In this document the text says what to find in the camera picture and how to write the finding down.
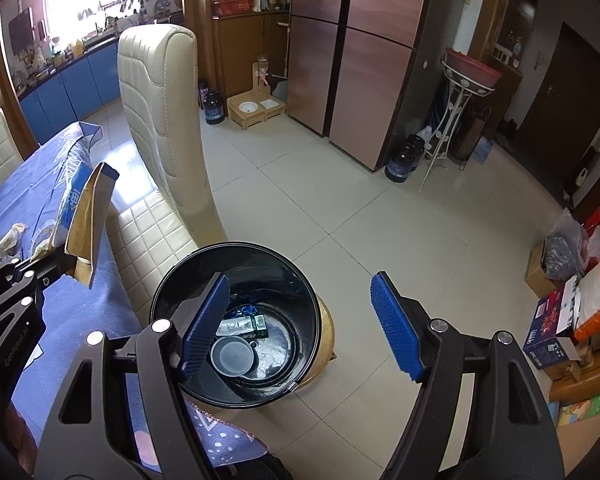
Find white metal plant stand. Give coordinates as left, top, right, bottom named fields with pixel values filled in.
left=419, top=57, right=496, bottom=192

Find red basin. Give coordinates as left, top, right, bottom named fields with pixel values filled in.
left=442, top=47, right=503, bottom=92

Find black wall screen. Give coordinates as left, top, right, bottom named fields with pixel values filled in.
left=7, top=7, right=35, bottom=53

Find blue kitchen cabinets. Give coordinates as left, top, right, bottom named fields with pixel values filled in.
left=17, top=40, right=123, bottom=146

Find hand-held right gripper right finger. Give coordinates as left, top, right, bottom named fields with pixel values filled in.
left=370, top=271, right=566, bottom=480

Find grey dustpan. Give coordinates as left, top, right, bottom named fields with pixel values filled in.
left=269, top=77, right=291, bottom=107

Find brown multi-door refrigerator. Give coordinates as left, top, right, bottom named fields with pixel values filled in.
left=286, top=0, right=451, bottom=171

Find person's left hand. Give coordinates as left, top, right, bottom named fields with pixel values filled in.
left=0, top=402, right=43, bottom=461

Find wooden shelf cabinet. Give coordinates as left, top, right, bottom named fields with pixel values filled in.
left=207, top=0, right=293, bottom=106

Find red egg tray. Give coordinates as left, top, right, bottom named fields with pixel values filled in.
left=211, top=0, right=257, bottom=17

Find brown cardboard box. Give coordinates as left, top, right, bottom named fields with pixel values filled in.
left=524, top=242, right=563, bottom=298

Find clear bag with dark contents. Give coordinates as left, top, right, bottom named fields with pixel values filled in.
left=544, top=209, right=588, bottom=281

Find black round trash bin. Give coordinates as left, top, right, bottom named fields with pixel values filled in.
left=150, top=242, right=323, bottom=408

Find brown paper bag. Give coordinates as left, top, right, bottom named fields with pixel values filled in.
left=50, top=161, right=121, bottom=290

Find wooden pet feeder stand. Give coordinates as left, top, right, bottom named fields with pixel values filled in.
left=228, top=56, right=288, bottom=131

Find clear plastic wrapper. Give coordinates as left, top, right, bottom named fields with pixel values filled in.
left=30, top=225, right=61, bottom=261

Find dark blue printed box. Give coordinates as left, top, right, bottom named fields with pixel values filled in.
left=524, top=290, right=581, bottom=371

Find dark wooden door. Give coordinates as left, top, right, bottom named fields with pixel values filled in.
left=545, top=22, right=600, bottom=201

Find grey plastic bowl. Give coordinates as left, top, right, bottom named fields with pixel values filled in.
left=211, top=335, right=257, bottom=378

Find beige wrapper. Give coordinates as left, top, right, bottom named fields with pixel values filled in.
left=0, top=222, right=28, bottom=256

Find dark cloth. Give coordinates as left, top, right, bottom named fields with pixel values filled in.
left=220, top=452, right=301, bottom=480

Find colourful picture box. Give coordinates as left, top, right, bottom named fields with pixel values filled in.
left=555, top=385, right=600, bottom=428

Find green printed packet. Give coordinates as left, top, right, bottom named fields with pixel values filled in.
left=242, top=314, right=271, bottom=341

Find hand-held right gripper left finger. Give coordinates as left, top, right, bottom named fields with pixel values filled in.
left=32, top=272, right=231, bottom=480

